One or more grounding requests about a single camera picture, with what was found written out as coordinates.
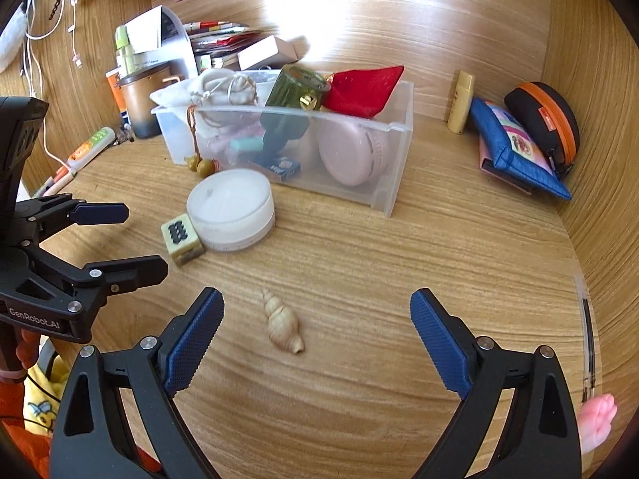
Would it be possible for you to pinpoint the wooden desktop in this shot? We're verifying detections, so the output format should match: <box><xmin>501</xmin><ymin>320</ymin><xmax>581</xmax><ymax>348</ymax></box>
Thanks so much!
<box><xmin>29</xmin><ymin>104</ymin><xmax>606</xmax><ymax>479</ymax></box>

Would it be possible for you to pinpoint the green glass bottle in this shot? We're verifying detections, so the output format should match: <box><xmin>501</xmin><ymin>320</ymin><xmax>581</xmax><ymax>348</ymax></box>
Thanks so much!
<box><xmin>260</xmin><ymin>65</ymin><xmax>333</xmax><ymax>161</ymax></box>

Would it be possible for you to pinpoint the marker pen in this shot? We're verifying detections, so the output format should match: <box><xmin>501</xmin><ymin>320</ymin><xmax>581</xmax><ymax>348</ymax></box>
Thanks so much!
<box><xmin>31</xmin><ymin>166</ymin><xmax>79</xmax><ymax>198</ymax></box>

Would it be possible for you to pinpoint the white round case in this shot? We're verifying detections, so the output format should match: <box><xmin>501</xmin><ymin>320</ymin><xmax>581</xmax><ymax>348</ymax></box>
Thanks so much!
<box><xmin>187</xmin><ymin>168</ymin><xmax>277</xmax><ymax>254</ymax></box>

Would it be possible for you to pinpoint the person's left hand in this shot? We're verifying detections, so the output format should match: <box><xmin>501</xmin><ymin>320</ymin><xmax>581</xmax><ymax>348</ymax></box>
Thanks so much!
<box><xmin>14</xmin><ymin>331</ymin><xmax>42</xmax><ymax>376</ymax></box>

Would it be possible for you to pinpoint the beige seashell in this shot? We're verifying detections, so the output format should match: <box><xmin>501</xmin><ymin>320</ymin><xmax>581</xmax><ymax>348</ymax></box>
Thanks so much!
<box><xmin>262</xmin><ymin>289</ymin><xmax>306</xmax><ymax>356</ymax></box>

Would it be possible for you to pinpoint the blue staple box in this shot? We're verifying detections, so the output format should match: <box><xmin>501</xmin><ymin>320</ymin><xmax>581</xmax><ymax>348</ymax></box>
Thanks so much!
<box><xmin>254</xmin><ymin>155</ymin><xmax>302</xmax><ymax>183</ymax></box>

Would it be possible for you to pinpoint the yellow printed cloth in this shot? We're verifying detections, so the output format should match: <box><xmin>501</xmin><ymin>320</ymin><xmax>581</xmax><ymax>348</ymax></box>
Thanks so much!
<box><xmin>22</xmin><ymin>353</ymin><xmax>67</xmax><ymax>436</ymax></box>

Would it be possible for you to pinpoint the black orange zip case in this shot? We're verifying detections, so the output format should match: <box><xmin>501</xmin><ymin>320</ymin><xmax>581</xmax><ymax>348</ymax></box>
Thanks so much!
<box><xmin>502</xmin><ymin>81</ymin><xmax>580</xmax><ymax>181</ymax></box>

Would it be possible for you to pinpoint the mahjong tile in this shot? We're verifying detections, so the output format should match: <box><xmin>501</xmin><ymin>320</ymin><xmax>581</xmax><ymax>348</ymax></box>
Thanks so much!
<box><xmin>160</xmin><ymin>213</ymin><xmax>206</xmax><ymax>267</ymax></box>

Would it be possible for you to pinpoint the white cable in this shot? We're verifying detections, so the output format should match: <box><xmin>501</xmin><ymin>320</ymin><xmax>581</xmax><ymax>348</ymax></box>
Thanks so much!
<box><xmin>20</xmin><ymin>0</ymin><xmax>83</xmax><ymax>81</ymax></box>

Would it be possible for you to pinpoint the blue patchwork pouch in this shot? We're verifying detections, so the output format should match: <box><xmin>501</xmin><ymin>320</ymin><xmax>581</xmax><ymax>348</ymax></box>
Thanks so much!
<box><xmin>469</xmin><ymin>97</ymin><xmax>573</xmax><ymax>202</ymax></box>

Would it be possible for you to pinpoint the person's left forearm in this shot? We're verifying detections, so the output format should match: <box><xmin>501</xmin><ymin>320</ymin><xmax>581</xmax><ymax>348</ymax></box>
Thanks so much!
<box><xmin>0</xmin><ymin>374</ymin><xmax>52</xmax><ymax>479</ymax></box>

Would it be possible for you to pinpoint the stack of magazines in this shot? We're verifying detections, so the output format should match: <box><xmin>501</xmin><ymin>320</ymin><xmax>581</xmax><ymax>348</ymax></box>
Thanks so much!
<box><xmin>184</xmin><ymin>19</ymin><xmax>262</xmax><ymax>55</ymax></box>

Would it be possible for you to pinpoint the clear pen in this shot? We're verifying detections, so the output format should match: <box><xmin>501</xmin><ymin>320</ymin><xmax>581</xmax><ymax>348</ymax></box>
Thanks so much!
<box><xmin>574</xmin><ymin>273</ymin><xmax>598</xmax><ymax>403</ymax></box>

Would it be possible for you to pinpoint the white plush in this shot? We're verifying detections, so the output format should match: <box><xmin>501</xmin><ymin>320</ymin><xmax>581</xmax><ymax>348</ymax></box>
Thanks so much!
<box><xmin>0</xmin><ymin>0</ymin><xmax>32</xmax><ymax>71</ymax></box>

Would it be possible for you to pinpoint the pink braided rope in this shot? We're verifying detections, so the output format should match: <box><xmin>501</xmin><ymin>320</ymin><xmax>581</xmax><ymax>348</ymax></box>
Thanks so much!
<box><xmin>198</xmin><ymin>124</ymin><xmax>263</xmax><ymax>153</ymax></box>

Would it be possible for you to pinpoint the wooden bead charm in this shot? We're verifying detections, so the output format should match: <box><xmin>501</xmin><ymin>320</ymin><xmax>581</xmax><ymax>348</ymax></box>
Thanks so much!
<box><xmin>184</xmin><ymin>104</ymin><xmax>219</xmax><ymax>179</ymax></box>

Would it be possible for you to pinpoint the orange green tube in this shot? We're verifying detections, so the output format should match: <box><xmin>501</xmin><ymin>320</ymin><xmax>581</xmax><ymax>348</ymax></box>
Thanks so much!
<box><xmin>66</xmin><ymin>127</ymin><xmax>117</xmax><ymax>171</ymax></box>

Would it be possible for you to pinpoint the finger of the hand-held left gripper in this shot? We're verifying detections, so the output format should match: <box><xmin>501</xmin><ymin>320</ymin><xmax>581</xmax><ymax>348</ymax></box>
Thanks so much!
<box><xmin>49</xmin><ymin>254</ymin><xmax>169</xmax><ymax>306</ymax></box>
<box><xmin>16</xmin><ymin>198</ymin><xmax>130</xmax><ymax>244</ymax></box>

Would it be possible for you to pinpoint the yellow tube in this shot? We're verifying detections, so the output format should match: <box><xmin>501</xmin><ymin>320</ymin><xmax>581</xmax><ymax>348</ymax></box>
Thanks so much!
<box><xmin>446</xmin><ymin>70</ymin><xmax>476</xmax><ymax>135</ymax></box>

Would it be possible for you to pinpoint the clear plastic storage box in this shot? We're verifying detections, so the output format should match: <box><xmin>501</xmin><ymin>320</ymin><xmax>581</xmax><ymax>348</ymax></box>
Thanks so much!
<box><xmin>151</xmin><ymin>80</ymin><xmax>415</xmax><ymax>219</ymax></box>

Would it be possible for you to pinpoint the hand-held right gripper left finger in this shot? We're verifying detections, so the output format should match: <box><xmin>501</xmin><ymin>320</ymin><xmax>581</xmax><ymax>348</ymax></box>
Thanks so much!
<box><xmin>49</xmin><ymin>287</ymin><xmax>225</xmax><ymax>479</ymax></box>

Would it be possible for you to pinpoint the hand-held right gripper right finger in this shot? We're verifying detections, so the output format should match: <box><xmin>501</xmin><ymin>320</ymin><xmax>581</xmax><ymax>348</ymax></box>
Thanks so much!
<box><xmin>409</xmin><ymin>288</ymin><xmax>583</xmax><ymax>479</ymax></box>

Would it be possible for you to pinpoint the white drawstring pouch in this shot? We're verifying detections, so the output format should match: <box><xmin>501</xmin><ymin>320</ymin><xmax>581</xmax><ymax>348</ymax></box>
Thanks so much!
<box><xmin>149</xmin><ymin>70</ymin><xmax>258</xmax><ymax>109</ymax></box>

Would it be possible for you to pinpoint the green spray bottle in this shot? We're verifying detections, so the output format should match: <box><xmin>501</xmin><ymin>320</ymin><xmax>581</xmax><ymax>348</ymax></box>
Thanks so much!
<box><xmin>114</xmin><ymin>24</ymin><xmax>137</xmax><ymax>81</ymax></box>

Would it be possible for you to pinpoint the red fabric pouch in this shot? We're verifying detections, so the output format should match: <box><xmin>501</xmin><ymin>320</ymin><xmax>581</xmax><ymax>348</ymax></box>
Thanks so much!
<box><xmin>323</xmin><ymin>65</ymin><xmax>405</xmax><ymax>121</ymax></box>

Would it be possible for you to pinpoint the brown lidded cup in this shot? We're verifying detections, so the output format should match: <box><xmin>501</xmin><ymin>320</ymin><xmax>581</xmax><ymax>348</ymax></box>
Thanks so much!
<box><xmin>119</xmin><ymin>72</ymin><xmax>186</xmax><ymax>139</ymax></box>

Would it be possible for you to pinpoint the small cardboard box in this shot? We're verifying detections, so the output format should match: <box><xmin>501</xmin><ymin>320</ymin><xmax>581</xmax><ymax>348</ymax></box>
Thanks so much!
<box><xmin>236</xmin><ymin>35</ymin><xmax>301</xmax><ymax>72</ymax></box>

